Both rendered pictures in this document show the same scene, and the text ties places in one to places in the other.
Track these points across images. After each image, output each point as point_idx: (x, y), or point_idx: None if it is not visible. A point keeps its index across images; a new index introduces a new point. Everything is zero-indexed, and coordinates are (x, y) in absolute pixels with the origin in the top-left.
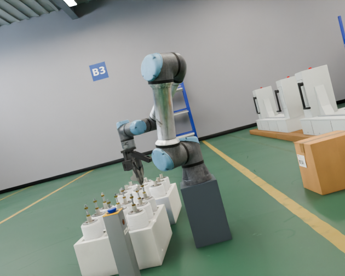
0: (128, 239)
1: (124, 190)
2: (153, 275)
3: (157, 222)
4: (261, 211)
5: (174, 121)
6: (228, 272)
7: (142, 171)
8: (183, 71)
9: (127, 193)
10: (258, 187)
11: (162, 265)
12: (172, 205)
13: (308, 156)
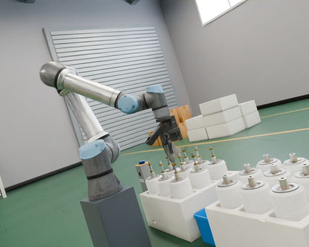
0: (144, 187)
1: (286, 160)
2: (145, 221)
3: (151, 200)
4: None
5: (80, 125)
6: (87, 243)
7: (168, 149)
8: (46, 85)
9: (258, 166)
10: None
11: (146, 226)
12: (217, 227)
13: None
